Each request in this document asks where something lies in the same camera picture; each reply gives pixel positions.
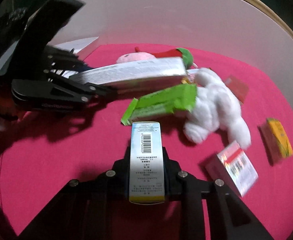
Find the white red barcode box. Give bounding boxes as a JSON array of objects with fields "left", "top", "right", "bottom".
[{"left": 205, "top": 141, "right": 258, "bottom": 197}]

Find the blue white medicine box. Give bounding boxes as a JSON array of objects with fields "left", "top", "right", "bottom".
[{"left": 129, "top": 122, "right": 165, "bottom": 204}]

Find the grey liquid sealant box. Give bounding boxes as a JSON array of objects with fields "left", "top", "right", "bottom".
[{"left": 69, "top": 57, "right": 187, "bottom": 93}]

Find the yellow tissue pack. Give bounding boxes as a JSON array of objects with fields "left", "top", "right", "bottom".
[{"left": 259, "top": 118, "right": 293, "bottom": 166}]

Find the pink round plush toy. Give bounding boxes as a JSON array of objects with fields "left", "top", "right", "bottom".
[{"left": 116, "top": 52, "right": 156, "bottom": 63}]

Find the white plush bunny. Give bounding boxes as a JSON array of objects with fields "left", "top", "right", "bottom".
[{"left": 183, "top": 68, "right": 251, "bottom": 150}]

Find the dark red box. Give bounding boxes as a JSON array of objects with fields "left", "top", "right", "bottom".
[{"left": 224, "top": 75, "right": 249, "bottom": 105}]

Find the red chili plush toy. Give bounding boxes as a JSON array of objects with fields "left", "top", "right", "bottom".
[{"left": 135, "top": 47, "right": 194, "bottom": 69}]

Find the white cardboard tray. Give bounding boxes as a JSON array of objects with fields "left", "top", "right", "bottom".
[{"left": 54, "top": 37, "right": 99, "bottom": 61}]

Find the white panel board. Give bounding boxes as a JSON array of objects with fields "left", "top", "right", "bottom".
[{"left": 49, "top": 0, "right": 293, "bottom": 140}]

